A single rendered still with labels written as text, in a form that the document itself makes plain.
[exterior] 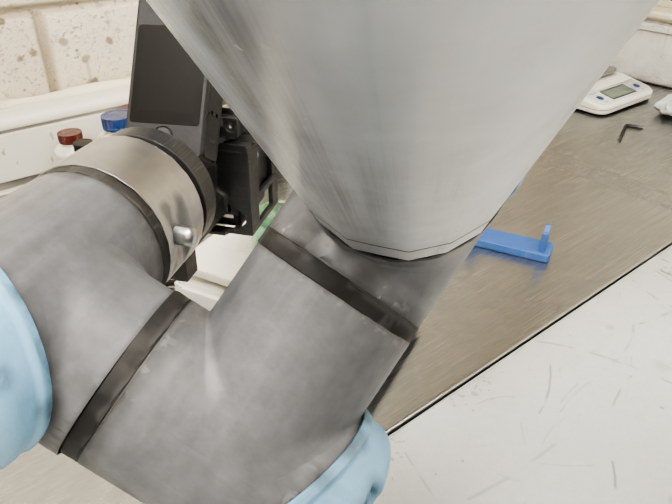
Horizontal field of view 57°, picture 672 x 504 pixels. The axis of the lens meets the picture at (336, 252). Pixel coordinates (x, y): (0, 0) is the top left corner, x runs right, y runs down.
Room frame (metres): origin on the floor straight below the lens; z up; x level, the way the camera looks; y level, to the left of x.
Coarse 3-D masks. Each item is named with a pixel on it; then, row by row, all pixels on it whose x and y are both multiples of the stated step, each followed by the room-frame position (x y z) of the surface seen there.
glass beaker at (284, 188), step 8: (280, 176) 0.53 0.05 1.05; (280, 184) 0.47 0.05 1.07; (288, 184) 0.47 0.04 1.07; (280, 192) 0.47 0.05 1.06; (288, 192) 0.47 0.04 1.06; (264, 200) 0.47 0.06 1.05; (280, 200) 0.47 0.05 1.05; (264, 208) 0.47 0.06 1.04; (272, 216) 0.47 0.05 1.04; (264, 224) 0.47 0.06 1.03; (256, 232) 0.48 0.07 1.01; (256, 240) 0.48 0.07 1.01
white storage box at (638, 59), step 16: (656, 16) 1.31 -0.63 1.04; (640, 32) 1.34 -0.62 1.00; (656, 32) 1.31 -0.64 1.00; (624, 48) 1.36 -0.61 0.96; (640, 48) 1.33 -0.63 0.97; (656, 48) 1.31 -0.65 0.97; (624, 64) 1.35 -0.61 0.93; (640, 64) 1.33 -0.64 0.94; (656, 64) 1.30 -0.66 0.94; (640, 80) 1.32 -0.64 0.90; (656, 80) 1.30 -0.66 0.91
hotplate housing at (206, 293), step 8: (192, 280) 0.47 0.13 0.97; (200, 280) 0.47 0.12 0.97; (208, 280) 0.47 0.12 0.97; (176, 288) 0.46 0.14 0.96; (184, 288) 0.46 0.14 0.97; (192, 288) 0.46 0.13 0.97; (200, 288) 0.46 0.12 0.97; (208, 288) 0.45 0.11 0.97; (216, 288) 0.45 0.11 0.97; (224, 288) 0.45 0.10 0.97; (192, 296) 0.45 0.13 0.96; (200, 296) 0.45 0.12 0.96; (208, 296) 0.45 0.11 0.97; (216, 296) 0.45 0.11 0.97; (200, 304) 0.45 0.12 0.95; (208, 304) 0.45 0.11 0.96
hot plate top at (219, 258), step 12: (216, 240) 0.51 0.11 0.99; (228, 240) 0.51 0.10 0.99; (240, 240) 0.51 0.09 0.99; (204, 252) 0.49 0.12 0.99; (216, 252) 0.49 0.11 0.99; (228, 252) 0.49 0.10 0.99; (240, 252) 0.49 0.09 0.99; (204, 264) 0.47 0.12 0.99; (216, 264) 0.47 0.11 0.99; (228, 264) 0.47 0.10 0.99; (240, 264) 0.47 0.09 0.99; (204, 276) 0.45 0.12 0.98; (216, 276) 0.45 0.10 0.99; (228, 276) 0.45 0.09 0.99
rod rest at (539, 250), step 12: (480, 240) 0.64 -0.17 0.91; (492, 240) 0.64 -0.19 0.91; (504, 240) 0.64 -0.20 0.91; (516, 240) 0.64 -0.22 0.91; (528, 240) 0.64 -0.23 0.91; (540, 240) 0.64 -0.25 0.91; (504, 252) 0.63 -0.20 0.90; (516, 252) 0.62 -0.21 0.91; (528, 252) 0.62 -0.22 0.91; (540, 252) 0.62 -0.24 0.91
